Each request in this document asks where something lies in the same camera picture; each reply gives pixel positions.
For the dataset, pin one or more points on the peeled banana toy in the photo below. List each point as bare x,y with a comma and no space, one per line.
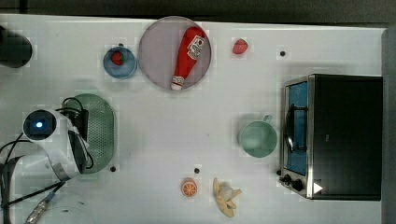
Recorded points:
224,198

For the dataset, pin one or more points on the red strawberry on table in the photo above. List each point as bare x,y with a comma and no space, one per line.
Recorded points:
240,47

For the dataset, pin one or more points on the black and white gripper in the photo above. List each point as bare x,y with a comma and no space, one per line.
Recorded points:
80,120

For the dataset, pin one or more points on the orange half toy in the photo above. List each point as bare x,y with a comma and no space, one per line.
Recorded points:
188,187

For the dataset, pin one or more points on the mint green cup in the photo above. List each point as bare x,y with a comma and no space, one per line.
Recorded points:
258,138

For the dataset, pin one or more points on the blue bowl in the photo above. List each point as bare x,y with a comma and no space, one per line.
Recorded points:
124,71

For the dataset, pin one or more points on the black cylinder post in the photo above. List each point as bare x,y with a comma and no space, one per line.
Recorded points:
15,50

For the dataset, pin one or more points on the large grey round plate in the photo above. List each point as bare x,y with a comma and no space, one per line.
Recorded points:
158,50

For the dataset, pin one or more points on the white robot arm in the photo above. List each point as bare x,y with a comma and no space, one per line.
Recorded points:
62,155

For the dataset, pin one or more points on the black and steel toaster oven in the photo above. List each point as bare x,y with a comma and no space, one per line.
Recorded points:
331,137

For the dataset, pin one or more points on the red strawberry in bowl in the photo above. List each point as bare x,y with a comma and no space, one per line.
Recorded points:
117,58

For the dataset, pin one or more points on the red ketchup bottle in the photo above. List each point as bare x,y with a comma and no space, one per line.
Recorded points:
189,52

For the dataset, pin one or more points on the mint green oval strainer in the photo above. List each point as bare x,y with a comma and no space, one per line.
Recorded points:
101,129

